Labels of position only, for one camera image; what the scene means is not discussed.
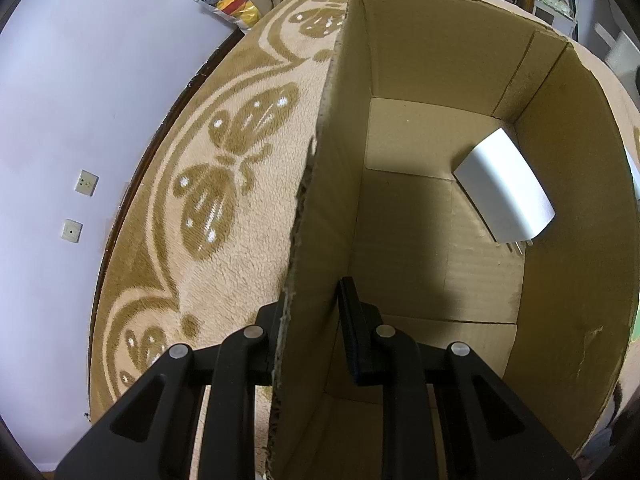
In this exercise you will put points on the beige wall socket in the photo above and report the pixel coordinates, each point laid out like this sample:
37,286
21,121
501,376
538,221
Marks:
86,183
72,230

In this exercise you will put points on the white panel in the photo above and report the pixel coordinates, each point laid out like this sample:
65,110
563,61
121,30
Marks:
625,57

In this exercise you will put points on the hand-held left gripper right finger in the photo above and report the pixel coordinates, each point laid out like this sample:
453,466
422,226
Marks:
350,320

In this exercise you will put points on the white power adapter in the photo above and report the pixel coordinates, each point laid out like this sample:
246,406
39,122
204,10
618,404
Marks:
505,185

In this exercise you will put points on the beige butterfly print blanket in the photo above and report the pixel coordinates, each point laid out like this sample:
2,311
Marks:
240,270

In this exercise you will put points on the cardboard box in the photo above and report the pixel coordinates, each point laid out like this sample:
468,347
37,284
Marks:
425,75

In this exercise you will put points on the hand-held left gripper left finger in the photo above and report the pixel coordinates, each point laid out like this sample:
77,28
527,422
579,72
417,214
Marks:
265,342

